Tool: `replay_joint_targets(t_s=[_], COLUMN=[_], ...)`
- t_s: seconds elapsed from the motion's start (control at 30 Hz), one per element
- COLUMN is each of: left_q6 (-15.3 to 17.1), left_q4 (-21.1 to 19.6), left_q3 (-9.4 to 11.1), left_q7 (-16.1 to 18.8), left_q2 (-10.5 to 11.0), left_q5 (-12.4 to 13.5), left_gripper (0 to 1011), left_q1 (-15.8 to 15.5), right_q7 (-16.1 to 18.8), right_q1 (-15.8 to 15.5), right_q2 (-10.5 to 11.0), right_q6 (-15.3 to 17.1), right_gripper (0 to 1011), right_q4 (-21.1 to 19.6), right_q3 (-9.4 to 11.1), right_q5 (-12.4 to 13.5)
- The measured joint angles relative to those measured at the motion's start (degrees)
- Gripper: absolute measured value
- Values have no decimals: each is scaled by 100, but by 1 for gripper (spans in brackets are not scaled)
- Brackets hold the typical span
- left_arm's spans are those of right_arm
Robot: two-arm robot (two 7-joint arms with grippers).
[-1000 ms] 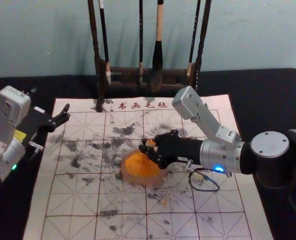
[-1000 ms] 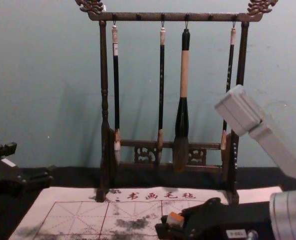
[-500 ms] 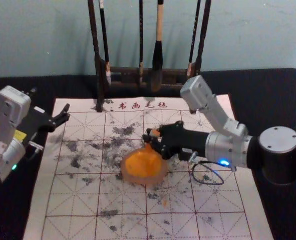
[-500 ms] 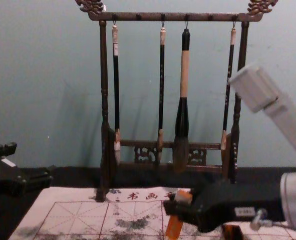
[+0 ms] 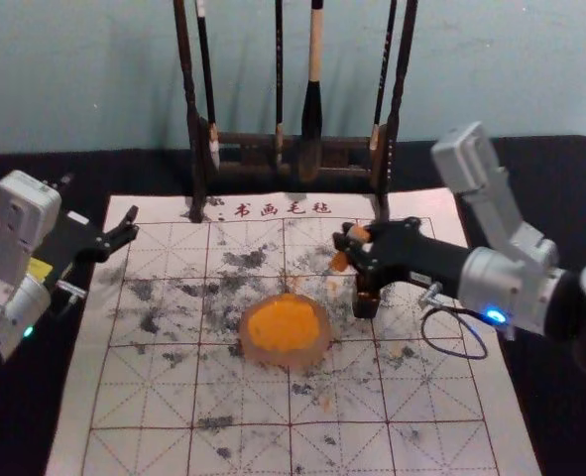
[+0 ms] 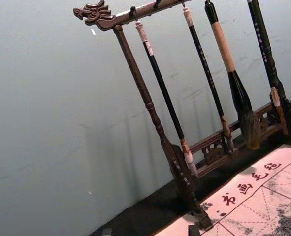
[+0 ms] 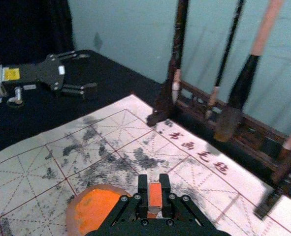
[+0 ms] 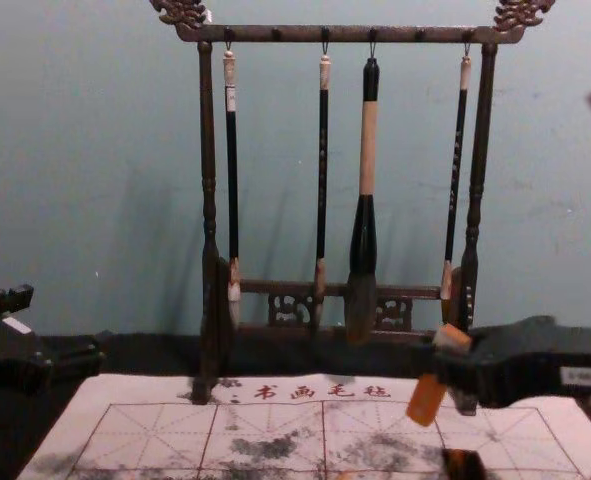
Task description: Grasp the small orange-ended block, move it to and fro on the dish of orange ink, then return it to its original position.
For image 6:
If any thin black brush, white cap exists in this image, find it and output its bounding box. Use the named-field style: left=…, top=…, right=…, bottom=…
left=134, top=21, right=199, bottom=178

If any dark wooden dragon brush rack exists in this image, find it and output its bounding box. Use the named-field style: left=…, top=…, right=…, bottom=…
left=73, top=0, right=291, bottom=229

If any black table cloth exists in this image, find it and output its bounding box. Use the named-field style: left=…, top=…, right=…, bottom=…
left=90, top=92, right=291, bottom=236

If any black brush, cream ferrule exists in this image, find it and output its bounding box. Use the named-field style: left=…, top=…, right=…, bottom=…
left=247, top=0, right=289, bottom=136

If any white felt calligraphy mat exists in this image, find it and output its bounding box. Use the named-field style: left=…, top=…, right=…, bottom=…
left=160, top=144, right=291, bottom=236

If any thin black brush, printed handle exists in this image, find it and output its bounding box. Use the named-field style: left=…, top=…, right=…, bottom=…
left=183, top=6, right=235, bottom=154

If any large brush, cream handle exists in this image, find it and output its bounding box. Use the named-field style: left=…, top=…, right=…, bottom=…
left=204, top=0, right=262, bottom=150

